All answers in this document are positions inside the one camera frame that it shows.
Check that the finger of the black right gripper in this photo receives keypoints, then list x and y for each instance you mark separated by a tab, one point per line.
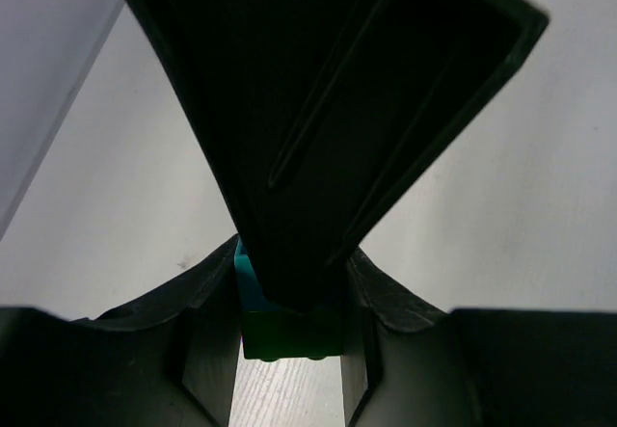
316	116

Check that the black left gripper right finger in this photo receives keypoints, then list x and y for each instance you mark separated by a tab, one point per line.
406	363

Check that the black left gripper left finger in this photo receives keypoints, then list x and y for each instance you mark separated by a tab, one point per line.
167	358

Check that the cyan lego brick stack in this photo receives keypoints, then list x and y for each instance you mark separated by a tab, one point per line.
271	332

